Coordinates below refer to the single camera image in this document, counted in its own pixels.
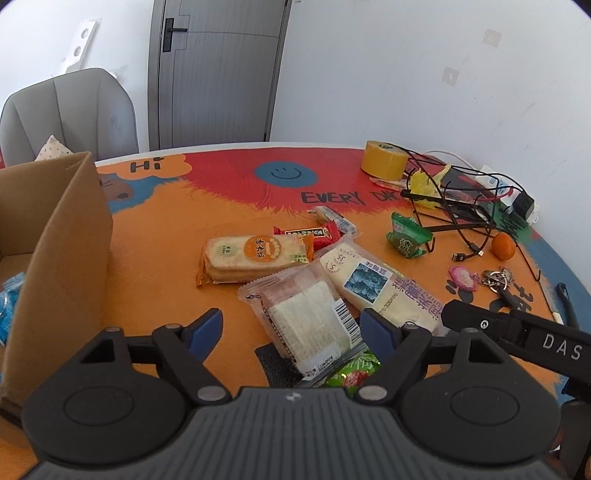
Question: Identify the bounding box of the white purple bread packet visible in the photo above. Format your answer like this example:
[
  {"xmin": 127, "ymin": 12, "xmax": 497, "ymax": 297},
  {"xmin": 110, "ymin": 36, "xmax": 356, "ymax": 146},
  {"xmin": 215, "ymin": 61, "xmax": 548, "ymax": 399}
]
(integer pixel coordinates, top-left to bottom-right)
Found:
[{"xmin": 318, "ymin": 236, "xmax": 448, "ymax": 336}]

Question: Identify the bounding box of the green blue candy packet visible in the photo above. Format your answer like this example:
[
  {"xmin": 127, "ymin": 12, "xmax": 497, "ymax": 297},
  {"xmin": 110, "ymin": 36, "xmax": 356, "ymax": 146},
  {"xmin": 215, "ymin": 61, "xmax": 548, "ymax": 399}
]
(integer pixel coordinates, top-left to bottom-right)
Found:
[{"xmin": 322, "ymin": 349, "xmax": 381, "ymax": 397}]

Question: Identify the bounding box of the white sandwich cake packet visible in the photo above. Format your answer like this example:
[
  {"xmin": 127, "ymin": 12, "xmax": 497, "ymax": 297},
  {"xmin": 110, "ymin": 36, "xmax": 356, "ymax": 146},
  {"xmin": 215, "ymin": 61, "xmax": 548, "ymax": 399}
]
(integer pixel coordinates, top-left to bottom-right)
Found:
[{"xmin": 238, "ymin": 262, "xmax": 363, "ymax": 381}]

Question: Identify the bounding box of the orange cracker packet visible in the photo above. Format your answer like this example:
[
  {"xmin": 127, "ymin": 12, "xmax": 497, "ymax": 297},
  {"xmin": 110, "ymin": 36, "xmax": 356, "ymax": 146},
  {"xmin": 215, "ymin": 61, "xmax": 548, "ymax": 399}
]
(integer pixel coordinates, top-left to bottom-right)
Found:
[{"xmin": 197, "ymin": 234, "xmax": 314, "ymax": 286}]

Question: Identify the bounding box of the red candy bar packet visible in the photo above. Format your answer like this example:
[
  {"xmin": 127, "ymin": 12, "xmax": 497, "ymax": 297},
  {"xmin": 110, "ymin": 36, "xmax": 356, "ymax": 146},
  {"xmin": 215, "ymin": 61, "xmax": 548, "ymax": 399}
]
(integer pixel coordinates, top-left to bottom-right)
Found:
[{"xmin": 273, "ymin": 221, "xmax": 342, "ymax": 251}]

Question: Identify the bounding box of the small clear candy bar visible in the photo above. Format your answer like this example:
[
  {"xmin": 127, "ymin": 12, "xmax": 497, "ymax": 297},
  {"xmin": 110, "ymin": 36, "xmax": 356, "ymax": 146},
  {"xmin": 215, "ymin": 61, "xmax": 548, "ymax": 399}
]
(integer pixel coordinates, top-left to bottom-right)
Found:
[{"xmin": 308, "ymin": 206, "xmax": 358, "ymax": 236}]

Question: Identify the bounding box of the blue snack packet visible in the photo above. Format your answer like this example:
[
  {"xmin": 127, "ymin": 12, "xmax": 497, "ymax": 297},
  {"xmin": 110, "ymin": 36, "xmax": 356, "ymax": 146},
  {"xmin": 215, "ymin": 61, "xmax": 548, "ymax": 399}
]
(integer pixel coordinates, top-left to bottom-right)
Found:
[{"xmin": 0, "ymin": 272, "xmax": 25, "ymax": 346}]

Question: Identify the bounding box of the black peeler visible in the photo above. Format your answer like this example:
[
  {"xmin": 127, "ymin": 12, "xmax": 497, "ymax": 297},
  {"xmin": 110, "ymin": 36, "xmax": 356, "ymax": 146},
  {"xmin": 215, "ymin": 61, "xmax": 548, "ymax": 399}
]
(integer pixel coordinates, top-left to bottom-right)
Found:
[{"xmin": 556, "ymin": 282, "xmax": 579, "ymax": 330}]

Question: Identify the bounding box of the key bunch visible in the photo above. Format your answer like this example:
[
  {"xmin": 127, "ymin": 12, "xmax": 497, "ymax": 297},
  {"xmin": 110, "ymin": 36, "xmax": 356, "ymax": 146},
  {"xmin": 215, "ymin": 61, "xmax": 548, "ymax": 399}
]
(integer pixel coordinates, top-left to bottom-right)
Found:
[{"xmin": 481, "ymin": 269, "xmax": 520, "ymax": 310}]

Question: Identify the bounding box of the orange tangerine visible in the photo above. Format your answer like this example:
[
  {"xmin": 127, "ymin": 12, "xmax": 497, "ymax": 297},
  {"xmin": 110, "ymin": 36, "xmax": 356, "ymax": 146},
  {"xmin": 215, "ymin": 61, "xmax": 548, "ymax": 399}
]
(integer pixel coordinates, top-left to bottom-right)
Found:
[{"xmin": 491, "ymin": 232, "xmax": 517, "ymax": 261}]

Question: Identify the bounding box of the colourful cartoon table mat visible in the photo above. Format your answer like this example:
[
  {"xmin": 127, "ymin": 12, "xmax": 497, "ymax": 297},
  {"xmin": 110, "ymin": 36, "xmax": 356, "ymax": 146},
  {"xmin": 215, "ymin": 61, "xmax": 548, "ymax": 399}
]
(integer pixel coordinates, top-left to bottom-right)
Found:
[{"xmin": 0, "ymin": 146, "xmax": 585, "ymax": 480}]

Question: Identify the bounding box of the black charger plug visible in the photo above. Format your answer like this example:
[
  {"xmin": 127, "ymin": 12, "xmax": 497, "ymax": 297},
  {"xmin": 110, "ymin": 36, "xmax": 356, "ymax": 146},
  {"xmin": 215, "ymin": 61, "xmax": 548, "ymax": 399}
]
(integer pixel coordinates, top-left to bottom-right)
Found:
[{"xmin": 512, "ymin": 191, "xmax": 535, "ymax": 220}]

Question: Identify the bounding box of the white power strip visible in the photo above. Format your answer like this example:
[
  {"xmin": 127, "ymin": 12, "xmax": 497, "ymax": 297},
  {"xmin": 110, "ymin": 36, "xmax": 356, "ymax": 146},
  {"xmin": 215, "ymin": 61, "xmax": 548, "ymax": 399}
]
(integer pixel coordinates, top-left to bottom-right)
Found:
[{"xmin": 475, "ymin": 165, "xmax": 539, "ymax": 225}]

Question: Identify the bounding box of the yellow tape roll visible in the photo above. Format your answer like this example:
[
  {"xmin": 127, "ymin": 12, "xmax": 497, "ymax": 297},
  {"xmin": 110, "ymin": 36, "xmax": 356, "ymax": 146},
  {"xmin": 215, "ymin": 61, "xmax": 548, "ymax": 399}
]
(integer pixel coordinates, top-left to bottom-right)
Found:
[{"xmin": 361, "ymin": 140, "xmax": 410, "ymax": 181}]

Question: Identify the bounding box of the brown cardboard box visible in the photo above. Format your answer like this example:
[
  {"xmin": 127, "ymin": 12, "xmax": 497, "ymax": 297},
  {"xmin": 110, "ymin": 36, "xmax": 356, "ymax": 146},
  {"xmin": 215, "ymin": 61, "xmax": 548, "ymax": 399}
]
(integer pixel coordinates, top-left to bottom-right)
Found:
[{"xmin": 1, "ymin": 152, "xmax": 112, "ymax": 417}]

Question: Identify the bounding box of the dotted beige cushion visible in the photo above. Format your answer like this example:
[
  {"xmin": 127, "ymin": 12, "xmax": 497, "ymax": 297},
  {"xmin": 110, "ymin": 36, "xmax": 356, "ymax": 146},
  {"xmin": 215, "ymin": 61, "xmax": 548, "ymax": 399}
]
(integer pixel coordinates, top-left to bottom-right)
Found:
[{"xmin": 35, "ymin": 135, "xmax": 73, "ymax": 161}]

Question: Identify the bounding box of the grey upholstered chair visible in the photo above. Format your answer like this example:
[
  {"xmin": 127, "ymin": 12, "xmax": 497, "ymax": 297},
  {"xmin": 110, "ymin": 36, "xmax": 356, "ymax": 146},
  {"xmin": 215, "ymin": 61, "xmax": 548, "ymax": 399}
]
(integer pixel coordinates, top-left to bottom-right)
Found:
[{"xmin": 1, "ymin": 68, "xmax": 139, "ymax": 166}]

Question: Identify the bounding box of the grey door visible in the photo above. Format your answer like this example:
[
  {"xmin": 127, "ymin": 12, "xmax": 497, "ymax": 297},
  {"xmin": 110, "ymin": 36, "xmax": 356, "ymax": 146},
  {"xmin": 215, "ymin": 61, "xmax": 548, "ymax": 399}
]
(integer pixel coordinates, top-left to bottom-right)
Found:
[{"xmin": 147, "ymin": 0, "xmax": 291, "ymax": 150}]

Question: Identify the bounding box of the white handled knife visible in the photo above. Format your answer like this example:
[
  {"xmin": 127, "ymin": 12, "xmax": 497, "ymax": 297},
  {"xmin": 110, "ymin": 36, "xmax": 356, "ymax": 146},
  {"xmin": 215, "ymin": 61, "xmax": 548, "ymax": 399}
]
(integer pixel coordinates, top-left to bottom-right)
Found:
[{"xmin": 540, "ymin": 280, "xmax": 564, "ymax": 325}]

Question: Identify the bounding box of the pink round keychain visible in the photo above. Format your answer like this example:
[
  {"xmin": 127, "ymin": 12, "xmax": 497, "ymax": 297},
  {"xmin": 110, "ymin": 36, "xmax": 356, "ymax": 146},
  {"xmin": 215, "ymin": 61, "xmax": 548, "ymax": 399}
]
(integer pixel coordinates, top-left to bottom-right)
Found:
[{"xmin": 449, "ymin": 265, "xmax": 480, "ymax": 292}]

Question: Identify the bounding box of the black usb cable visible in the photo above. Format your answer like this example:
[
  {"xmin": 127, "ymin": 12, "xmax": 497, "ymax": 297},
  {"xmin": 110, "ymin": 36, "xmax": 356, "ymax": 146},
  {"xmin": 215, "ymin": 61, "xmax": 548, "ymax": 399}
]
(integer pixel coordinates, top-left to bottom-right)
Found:
[{"xmin": 452, "ymin": 230, "xmax": 495, "ymax": 264}]

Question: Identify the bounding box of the white wall bracket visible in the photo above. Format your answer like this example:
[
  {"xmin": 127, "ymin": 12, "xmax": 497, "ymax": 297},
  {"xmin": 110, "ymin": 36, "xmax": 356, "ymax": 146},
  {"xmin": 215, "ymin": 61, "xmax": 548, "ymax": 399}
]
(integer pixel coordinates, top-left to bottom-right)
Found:
[{"xmin": 56, "ymin": 19, "xmax": 101, "ymax": 76}]

